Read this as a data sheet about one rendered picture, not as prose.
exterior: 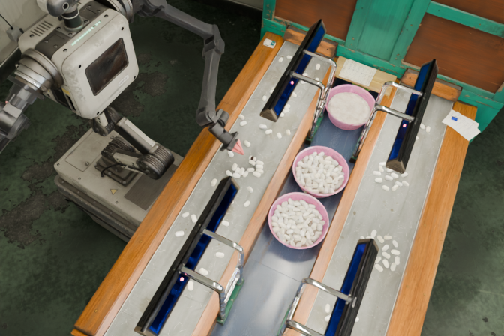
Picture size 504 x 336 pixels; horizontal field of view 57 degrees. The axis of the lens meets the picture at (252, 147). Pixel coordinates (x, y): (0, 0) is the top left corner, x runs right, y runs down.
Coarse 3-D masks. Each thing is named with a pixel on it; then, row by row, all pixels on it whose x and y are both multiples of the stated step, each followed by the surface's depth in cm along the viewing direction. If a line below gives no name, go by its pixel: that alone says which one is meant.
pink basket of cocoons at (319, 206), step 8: (296, 192) 210; (280, 200) 210; (312, 200) 210; (272, 208) 206; (320, 208) 209; (328, 224) 202; (272, 232) 199; (280, 240) 197; (320, 240) 198; (296, 248) 204
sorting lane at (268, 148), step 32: (288, 64) 256; (320, 64) 258; (256, 96) 243; (256, 128) 232; (288, 128) 233; (224, 160) 221; (256, 160) 222; (192, 192) 211; (256, 192) 213; (192, 224) 203; (160, 256) 194; (224, 256) 195; (128, 320) 180; (192, 320) 181
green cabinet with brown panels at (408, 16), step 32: (288, 0) 246; (320, 0) 237; (352, 0) 228; (384, 0) 220; (416, 0) 212; (448, 0) 207; (480, 0) 200; (352, 32) 242; (384, 32) 235; (416, 32) 227; (448, 32) 219; (480, 32) 212; (416, 64) 242; (448, 64) 233; (480, 64) 225
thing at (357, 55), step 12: (264, 24) 265; (276, 24) 261; (348, 48) 252; (360, 60) 254; (372, 60) 251; (384, 60) 248; (396, 72) 250; (468, 96) 241; (480, 96) 238; (480, 108) 244; (492, 108) 240; (480, 120) 250; (480, 132) 257
